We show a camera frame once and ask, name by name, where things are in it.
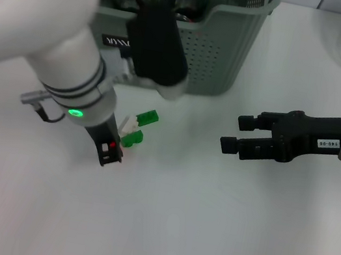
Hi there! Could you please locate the green toy brick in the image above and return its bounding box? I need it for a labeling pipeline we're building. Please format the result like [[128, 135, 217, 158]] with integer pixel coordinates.
[[120, 128, 144, 150], [134, 107, 162, 130]]

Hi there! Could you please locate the white toy brick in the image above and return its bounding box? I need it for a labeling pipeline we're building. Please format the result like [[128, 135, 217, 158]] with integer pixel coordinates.
[[119, 114, 142, 136]]

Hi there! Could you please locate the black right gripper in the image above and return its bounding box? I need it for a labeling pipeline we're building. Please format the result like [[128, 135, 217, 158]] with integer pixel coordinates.
[[217, 93, 341, 179]]

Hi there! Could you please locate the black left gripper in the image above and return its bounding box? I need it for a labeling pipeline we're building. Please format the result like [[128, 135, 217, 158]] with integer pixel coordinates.
[[79, 109, 133, 171]]

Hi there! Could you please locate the grey-green perforated storage bin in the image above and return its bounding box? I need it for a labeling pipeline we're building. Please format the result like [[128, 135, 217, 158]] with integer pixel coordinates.
[[82, 0, 284, 109]]

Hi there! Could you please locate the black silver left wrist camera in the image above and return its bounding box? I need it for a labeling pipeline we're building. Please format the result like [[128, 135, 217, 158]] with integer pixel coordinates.
[[114, 0, 201, 103]]

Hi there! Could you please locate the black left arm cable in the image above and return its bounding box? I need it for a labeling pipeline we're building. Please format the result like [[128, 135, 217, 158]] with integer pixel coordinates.
[[16, 86, 68, 126]]

